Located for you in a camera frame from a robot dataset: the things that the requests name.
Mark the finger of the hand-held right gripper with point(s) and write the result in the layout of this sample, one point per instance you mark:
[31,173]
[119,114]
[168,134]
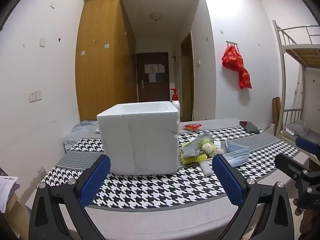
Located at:
[308,145]
[290,165]

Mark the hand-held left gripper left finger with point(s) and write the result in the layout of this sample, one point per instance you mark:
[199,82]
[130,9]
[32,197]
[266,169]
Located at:
[96,180]

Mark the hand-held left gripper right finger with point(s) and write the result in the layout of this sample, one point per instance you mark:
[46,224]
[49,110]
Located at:
[228,182]

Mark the clear green plastic packet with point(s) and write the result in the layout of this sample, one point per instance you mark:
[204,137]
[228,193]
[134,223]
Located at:
[206,146]

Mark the grey sock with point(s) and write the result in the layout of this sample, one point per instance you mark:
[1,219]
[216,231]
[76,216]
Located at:
[190,152]

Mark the white foam box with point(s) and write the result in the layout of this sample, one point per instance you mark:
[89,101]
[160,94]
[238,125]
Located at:
[140,142]

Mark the small white cylinder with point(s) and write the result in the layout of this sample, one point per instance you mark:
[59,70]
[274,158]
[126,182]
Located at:
[207,168]

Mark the pleated face mask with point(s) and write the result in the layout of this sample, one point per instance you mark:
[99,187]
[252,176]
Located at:
[237,155]

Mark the wooden boards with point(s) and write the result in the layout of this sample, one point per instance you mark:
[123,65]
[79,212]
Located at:
[276,112]

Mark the grey bedding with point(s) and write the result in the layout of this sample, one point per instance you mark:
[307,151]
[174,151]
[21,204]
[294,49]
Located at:
[80,132]

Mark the houndstooth tablecloth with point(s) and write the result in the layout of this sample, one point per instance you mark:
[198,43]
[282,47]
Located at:
[150,190]

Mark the black smartphone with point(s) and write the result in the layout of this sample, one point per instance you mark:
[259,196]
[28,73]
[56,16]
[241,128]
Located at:
[249,127]

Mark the red snack packet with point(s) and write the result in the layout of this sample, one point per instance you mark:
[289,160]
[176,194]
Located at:
[192,126]

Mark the stack of papers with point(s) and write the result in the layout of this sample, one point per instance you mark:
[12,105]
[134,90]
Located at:
[6,192]

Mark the red plastic bag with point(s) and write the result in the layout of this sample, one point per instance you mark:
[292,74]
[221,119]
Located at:
[231,57]
[245,78]

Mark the metal bunk bed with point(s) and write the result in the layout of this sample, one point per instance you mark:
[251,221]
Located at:
[300,52]

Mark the white pump bottle red cap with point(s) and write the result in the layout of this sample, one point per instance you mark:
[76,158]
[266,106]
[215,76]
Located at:
[175,103]

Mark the dark brown entrance door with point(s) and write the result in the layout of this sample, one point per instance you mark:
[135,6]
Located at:
[155,90]

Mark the wooden side door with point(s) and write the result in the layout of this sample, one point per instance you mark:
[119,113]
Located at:
[187,80]

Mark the wooden wardrobe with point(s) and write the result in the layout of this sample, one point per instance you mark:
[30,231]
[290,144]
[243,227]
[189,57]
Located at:
[100,62]

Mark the blue door notice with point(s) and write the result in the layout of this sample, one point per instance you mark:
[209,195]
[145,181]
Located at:
[155,77]

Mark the white door notice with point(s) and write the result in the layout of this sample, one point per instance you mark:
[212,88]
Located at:
[153,68]

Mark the ceiling lamp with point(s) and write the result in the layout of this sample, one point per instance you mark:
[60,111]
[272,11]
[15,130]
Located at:
[156,16]

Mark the white wall switch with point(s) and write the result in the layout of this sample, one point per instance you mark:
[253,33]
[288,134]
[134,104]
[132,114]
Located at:
[39,95]

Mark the white wall socket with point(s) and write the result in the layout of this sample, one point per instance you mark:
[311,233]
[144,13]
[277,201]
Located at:
[32,96]

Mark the wall hook rack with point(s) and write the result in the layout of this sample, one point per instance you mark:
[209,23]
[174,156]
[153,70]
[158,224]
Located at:
[231,42]

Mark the white wall box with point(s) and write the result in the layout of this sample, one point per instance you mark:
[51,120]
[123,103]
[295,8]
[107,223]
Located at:
[43,42]

